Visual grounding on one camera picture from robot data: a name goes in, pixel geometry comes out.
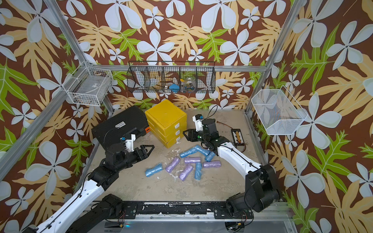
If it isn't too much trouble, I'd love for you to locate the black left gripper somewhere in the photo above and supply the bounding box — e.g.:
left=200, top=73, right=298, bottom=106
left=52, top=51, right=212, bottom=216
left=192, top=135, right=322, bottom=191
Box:
left=116, top=144, right=154, bottom=172

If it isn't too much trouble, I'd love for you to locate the blue trash bag roll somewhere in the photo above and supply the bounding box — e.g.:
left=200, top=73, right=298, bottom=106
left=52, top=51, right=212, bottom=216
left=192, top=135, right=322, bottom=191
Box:
left=194, top=145, right=211, bottom=156
left=205, top=151, right=216, bottom=162
left=179, top=147, right=197, bottom=158
left=194, top=162, right=202, bottom=180
left=145, top=163, right=163, bottom=177

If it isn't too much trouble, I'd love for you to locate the purple trash bag roll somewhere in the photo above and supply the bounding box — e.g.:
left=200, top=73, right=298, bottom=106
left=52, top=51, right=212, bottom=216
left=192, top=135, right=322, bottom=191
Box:
left=203, top=161, right=221, bottom=168
left=179, top=164, right=193, bottom=181
left=166, top=157, right=180, bottom=173
left=184, top=157, right=201, bottom=164

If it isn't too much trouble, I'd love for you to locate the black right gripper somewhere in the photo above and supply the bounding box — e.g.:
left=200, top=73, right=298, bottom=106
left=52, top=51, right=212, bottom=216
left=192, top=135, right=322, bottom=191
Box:
left=183, top=128, right=211, bottom=144

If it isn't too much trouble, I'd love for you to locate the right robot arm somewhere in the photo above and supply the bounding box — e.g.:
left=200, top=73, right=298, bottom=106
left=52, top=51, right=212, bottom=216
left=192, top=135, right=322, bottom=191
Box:
left=180, top=114, right=281, bottom=215

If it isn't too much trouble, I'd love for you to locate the yellow plastic drawer cabinet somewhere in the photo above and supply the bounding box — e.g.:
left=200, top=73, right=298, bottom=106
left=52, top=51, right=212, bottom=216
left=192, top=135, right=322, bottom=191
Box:
left=145, top=100, right=187, bottom=149

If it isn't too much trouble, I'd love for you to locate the black wire basket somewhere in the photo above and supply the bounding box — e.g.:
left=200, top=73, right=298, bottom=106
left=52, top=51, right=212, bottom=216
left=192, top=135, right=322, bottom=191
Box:
left=125, top=61, right=216, bottom=94

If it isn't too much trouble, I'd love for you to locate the black tool case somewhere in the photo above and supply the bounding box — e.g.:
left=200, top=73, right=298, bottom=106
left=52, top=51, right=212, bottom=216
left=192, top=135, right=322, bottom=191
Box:
left=92, top=106, right=150, bottom=149

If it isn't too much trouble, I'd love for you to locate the white mesh basket right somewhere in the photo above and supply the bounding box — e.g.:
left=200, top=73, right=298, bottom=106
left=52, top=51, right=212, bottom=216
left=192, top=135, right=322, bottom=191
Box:
left=252, top=86, right=308, bottom=136

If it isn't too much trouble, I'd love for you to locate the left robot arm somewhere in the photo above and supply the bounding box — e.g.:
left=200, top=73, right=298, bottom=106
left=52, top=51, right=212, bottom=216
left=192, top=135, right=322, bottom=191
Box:
left=24, top=140, right=154, bottom=233

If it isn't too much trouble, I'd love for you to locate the blue object in basket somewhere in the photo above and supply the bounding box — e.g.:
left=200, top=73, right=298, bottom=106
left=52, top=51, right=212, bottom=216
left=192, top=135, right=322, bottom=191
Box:
left=169, top=84, right=180, bottom=93

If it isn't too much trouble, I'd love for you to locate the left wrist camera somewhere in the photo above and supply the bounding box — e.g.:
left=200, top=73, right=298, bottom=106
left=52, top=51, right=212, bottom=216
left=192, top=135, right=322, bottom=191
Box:
left=120, top=134, right=136, bottom=152

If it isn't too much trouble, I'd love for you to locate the aluminium frame post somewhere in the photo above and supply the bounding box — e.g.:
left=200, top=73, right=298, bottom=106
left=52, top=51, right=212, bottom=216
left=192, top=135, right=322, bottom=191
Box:
left=244, top=0, right=308, bottom=112

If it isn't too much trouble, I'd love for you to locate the black parallel charging board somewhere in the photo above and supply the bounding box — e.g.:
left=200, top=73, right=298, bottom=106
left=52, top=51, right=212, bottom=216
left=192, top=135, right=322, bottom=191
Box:
left=231, top=129, right=244, bottom=146

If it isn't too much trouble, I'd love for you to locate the white wire basket left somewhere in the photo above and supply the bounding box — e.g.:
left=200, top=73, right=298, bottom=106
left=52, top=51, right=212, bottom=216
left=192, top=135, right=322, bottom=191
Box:
left=65, top=62, right=113, bottom=106

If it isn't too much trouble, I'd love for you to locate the clear jar in basket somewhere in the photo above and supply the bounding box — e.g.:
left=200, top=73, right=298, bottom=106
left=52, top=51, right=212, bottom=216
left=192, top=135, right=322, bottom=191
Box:
left=184, top=77, right=197, bottom=92

